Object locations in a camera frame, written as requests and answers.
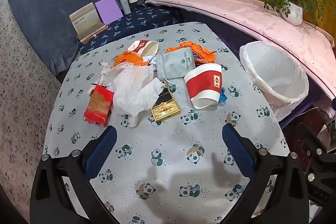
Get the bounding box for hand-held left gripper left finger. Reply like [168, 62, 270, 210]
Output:
[30, 125, 118, 224]

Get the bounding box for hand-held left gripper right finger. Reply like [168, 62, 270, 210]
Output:
[222, 123, 309, 224]

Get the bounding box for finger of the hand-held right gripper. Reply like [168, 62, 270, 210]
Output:
[294, 122, 334, 170]

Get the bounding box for white tissue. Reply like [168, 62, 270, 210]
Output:
[101, 63, 168, 128]

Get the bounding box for red white paper cup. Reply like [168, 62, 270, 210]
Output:
[127, 40, 160, 58]
[184, 63, 223, 110]

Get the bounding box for gold black cigarette box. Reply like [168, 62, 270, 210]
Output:
[150, 88, 182, 123]

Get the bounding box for white bagged trash bin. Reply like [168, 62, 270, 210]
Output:
[239, 41, 310, 122]

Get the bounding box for grey drawstring pouch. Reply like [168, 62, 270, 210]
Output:
[156, 47, 196, 80]

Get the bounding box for red gold cigarette box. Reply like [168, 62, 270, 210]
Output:
[84, 84, 115, 127]

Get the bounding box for small blue wrapper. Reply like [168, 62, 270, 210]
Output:
[218, 87, 228, 104]

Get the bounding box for panda print tablecloth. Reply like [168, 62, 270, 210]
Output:
[43, 21, 290, 224]

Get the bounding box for orange plastic wrapper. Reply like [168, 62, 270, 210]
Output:
[113, 51, 150, 67]

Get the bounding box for orange wrapper blue print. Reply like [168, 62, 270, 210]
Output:
[167, 42, 217, 67]

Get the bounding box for white paper receipt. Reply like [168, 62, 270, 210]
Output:
[143, 54, 159, 66]

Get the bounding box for beige box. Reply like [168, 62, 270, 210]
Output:
[69, 3, 109, 43]

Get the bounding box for pink blanket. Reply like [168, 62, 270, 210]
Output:
[145, 0, 336, 98]

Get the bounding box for navy leaf print cloth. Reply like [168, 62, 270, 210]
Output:
[79, 4, 184, 55]

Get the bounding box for grey tall bottle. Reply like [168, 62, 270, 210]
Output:
[118, 0, 131, 15]

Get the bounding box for metal key ring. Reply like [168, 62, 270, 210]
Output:
[161, 78, 177, 91]

